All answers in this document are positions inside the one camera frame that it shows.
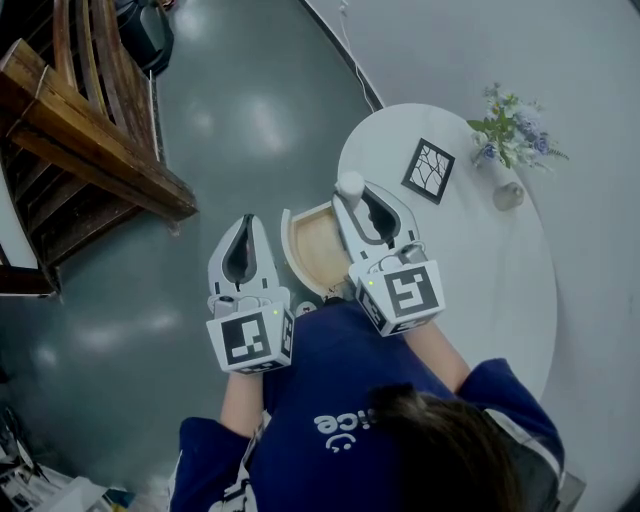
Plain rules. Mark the black picture frame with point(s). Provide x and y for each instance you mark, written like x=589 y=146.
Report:
x=428 y=171

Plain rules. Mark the wooden drawer with white front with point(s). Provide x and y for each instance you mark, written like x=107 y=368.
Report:
x=317 y=245

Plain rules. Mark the right gripper grey camera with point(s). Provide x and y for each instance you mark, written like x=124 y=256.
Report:
x=412 y=254

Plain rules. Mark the dark grey floor cleaning machine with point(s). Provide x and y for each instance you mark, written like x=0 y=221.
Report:
x=147 y=35

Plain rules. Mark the person's left forearm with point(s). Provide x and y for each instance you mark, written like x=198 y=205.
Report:
x=242 y=405

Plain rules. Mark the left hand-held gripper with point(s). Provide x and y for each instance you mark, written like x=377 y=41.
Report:
x=250 y=335

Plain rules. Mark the left gripper grey camera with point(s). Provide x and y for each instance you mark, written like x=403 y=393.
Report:
x=225 y=300

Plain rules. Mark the person's right forearm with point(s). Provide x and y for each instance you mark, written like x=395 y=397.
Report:
x=435 y=355

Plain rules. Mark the gripper grey camera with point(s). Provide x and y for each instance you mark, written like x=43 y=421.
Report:
x=225 y=300
x=412 y=254

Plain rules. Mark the person's white shoe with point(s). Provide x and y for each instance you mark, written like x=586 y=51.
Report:
x=305 y=310

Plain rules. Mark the small white object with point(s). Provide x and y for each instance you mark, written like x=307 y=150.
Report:
x=349 y=185

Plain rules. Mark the brown wooden staircase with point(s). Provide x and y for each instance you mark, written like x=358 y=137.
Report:
x=85 y=150

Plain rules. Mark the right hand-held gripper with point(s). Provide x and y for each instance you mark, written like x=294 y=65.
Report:
x=405 y=295

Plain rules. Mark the person's black trousers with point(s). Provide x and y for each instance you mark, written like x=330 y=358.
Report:
x=332 y=300

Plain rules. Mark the blue and white flower bouquet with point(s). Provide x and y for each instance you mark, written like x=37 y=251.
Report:
x=510 y=130

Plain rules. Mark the person's navy shirt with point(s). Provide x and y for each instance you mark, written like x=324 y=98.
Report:
x=325 y=400

